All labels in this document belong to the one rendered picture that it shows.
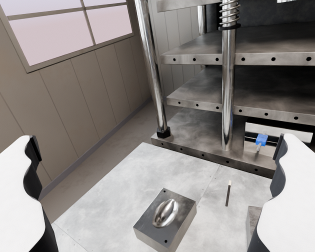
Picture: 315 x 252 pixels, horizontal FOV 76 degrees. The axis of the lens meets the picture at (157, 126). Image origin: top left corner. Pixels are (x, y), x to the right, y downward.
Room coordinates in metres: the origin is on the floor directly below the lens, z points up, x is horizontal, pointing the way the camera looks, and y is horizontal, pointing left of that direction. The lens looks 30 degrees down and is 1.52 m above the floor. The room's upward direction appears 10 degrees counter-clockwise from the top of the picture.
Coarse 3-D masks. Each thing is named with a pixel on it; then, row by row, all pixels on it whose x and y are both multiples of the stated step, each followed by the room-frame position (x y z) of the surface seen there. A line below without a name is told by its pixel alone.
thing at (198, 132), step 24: (192, 120) 1.24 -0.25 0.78; (216, 120) 1.18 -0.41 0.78; (240, 120) 1.13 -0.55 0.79; (168, 144) 1.04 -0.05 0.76; (192, 144) 0.96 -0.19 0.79; (216, 144) 0.92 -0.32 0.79; (240, 144) 0.88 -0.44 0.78; (312, 144) 0.78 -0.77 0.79; (240, 168) 0.76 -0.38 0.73; (264, 168) 0.69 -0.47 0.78
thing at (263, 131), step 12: (252, 120) 0.84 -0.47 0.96; (264, 120) 0.82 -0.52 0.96; (276, 120) 0.80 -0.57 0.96; (252, 132) 0.81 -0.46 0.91; (264, 132) 0.78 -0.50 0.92; (276, 132) 0.74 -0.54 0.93; (288, 132) 0.71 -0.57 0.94; (300, 132) 0.69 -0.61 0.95; (312, 132) 0.66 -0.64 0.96; (252, 144) 0.81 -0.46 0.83; (276, 144) 0.74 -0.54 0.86
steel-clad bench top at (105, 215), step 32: (128, 160) 0.91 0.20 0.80; (160, 160) 0.86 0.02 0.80; (192, 160) 0.81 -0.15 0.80; (96, 192) 0.71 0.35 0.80; (128, 192) 0.67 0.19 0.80; (192, 192) 0.61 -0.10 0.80; (224, 192) 0.57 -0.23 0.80; (256, 192) 0.55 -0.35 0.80; (64, 224) 0.56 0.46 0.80; (96, 224) 0.53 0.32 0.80; (128, 224) 0.51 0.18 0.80; (192, 224) 0.46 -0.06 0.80; (224, 224) 0.44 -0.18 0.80
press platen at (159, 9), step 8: (160, 0) 1.14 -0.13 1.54; (168, 0) 1.11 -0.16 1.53; (176, 0) 1.09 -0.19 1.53; (184, 0) 1.06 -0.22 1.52; (192, 0) 1.03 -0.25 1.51; (200, 0) 1.01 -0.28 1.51; (208, 0) 0.99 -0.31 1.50; (216, 0) 0.96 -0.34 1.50; (160, 8) 1.15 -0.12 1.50; (168, 8) 1.12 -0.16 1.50; (176, 8) 1.09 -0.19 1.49
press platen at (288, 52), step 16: (208, 32) 1.61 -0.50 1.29; (240, 32) 1.36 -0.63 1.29; (256, 32) 1.27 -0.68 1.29; (272, 32) 1.18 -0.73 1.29; (288, 32) 1.10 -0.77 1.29; (304, 32) 1.03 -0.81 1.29; (176, 48) 1.23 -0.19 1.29; (192, 48) 1.15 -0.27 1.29; (208, 48) 1.07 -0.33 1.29; (240, 48) 0.95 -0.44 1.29; (256, 48) 0.90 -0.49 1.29; (272, 48) 0.85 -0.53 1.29; (288, 48) 0.80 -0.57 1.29; (304, 48) 0.76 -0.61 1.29; (240, 64) 0.87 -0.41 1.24; (256, 64) 0.82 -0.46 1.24; (272, 64) 0.79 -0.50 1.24; (288, 64) 0.75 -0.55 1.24; (304, 64) 0.72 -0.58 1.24
